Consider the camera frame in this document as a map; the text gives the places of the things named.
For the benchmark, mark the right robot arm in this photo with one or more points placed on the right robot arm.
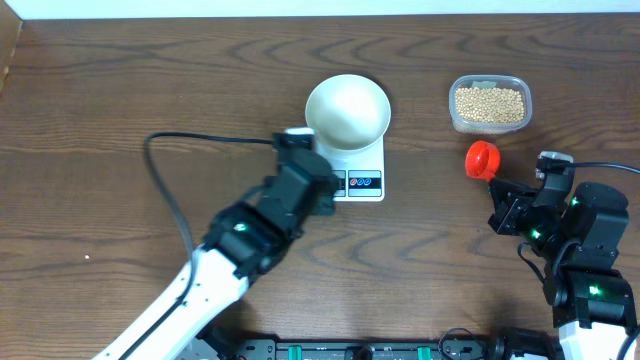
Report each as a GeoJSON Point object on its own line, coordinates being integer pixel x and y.
{"type": "Point", "coordinates": [577, 233]}

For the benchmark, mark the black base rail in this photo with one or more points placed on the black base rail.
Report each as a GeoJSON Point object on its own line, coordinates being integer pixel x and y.
{"type": "Point", "coordinates": [457, 349]}

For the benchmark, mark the soybeans in container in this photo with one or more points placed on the soybeans in container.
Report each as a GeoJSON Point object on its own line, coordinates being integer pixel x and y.
{"type": "Point", "coordinates": [489, 105]}

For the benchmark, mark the white ceramic bowl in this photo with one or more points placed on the white ceramic bowl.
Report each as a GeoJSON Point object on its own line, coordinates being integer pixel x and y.
{"type": "Point", "coordinates": [348, 112]}

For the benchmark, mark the red plastic measuring scoop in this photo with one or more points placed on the red plastic measuring scoop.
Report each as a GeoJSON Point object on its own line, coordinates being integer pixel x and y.
{"type": "Point", "coordinates": [482, 161]}

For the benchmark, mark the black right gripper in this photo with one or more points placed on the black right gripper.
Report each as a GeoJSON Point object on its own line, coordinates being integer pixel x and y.
{"type": "Point", "coordinates": [508, 208]}

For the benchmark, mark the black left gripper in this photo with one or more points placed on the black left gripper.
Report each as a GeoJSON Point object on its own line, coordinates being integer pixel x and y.
{"type": "Point", "coordinates": [322, 204]}

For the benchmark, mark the white digital kitchen scale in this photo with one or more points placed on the white digital kitchen scale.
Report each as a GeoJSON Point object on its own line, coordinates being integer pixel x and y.
{"type": "Point", "coordinates": [360, 172]}

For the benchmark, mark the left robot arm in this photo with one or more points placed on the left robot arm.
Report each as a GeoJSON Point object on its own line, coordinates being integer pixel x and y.
{"type": "Point", "coordinates": [243, 243]}

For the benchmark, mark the clear plastic container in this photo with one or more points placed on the clear plastic container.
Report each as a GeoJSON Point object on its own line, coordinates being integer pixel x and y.
{"type": "Point", "coordinates": [490, 81]}

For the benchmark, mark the cardboard box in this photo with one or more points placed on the cardboard box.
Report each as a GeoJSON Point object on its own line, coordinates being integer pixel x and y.
{"type": "Point", "coordinates": [10, 29]}

